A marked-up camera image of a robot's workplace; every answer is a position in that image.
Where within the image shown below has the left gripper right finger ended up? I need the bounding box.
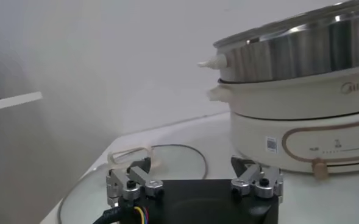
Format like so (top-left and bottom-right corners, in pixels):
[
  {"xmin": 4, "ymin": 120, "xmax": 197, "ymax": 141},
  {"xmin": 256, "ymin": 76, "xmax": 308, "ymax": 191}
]
[{"xmin": 230, "ymin": 155, "xmax": 285, "ymax": 199}]

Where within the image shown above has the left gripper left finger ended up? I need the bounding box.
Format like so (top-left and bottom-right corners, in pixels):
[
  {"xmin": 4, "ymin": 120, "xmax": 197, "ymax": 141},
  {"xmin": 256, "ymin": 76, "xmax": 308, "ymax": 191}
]
[{"xmin": 105, "ymin": 156, "xmax": 165, "ymax": 208}]

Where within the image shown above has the glass pot lid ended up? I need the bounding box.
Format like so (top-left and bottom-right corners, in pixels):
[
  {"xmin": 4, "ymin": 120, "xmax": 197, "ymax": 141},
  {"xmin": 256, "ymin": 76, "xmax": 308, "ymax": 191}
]
[{"xmin": 59, "ymin": 144, "xmax": 209, "ymax": 224}]

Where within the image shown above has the steel steamer pot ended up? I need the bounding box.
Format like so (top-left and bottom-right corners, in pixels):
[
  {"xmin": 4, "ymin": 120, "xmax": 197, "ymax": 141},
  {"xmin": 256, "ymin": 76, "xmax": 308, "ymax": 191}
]
[{"xmin": 207, "ymin": 65, "xmax": 359, "ymax": 181}]

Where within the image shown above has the steel steamer basket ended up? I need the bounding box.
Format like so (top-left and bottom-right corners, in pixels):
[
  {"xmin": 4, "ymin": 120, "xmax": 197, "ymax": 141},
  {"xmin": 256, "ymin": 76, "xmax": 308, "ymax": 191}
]
[{"xmin": 197, "ymin": 0, "xmax": 359, "ymax": 84}]

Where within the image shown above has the white side table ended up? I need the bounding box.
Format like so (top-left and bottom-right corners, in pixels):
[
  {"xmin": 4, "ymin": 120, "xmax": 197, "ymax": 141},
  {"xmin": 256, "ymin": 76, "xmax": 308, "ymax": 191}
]
[{"xmin": 0, "ymin": 91, "xmax": 43, "ymax": 113}]

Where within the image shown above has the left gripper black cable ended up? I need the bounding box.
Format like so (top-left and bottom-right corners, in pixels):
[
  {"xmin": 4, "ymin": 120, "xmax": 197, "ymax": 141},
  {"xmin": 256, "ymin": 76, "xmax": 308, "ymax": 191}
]
[{"xmin": 93, "ymin": 204, "xmax": 149, "ymax": 224}]

